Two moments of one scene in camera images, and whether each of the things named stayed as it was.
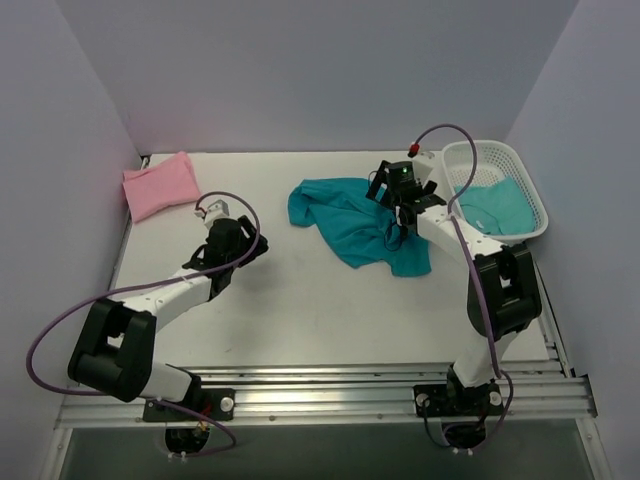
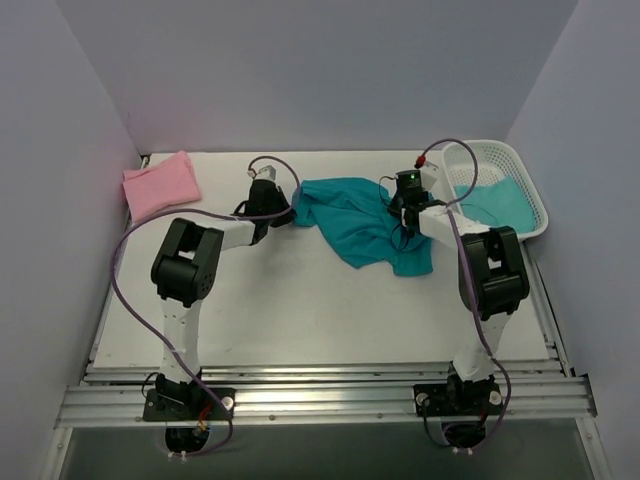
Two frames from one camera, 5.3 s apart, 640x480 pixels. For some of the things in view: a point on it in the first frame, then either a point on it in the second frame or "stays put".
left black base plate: [215, 403] stays put
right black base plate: [446, 400] stays put
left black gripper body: [245, 242] -> [279, 211]
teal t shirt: [362, 230] stays put
